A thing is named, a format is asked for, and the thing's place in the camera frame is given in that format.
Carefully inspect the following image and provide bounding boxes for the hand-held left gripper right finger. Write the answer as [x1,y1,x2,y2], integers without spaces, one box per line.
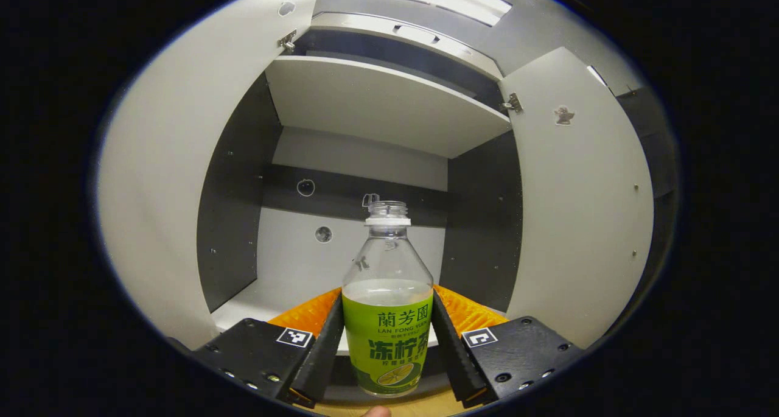
[431,284,587,409]

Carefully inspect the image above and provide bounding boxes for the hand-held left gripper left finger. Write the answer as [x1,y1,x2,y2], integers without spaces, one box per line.
[194,287,346,409]

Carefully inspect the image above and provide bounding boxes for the green label plastic bottle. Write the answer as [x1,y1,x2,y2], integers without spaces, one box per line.
[341,201,435,398]

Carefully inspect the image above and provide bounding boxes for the grey cabinet door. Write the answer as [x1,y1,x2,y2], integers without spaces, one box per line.
[97,0,326,351]
[499,47,655,349]

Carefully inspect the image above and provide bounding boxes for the grey cabinet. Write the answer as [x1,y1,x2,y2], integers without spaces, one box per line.
[196,12,524,405]

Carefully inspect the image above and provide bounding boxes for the large ceiling light panel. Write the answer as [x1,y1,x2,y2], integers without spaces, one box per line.
[365,0,513,27]

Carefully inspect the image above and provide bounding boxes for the thin black cabinet handle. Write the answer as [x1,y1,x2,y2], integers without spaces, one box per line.
[393,24,440,45]

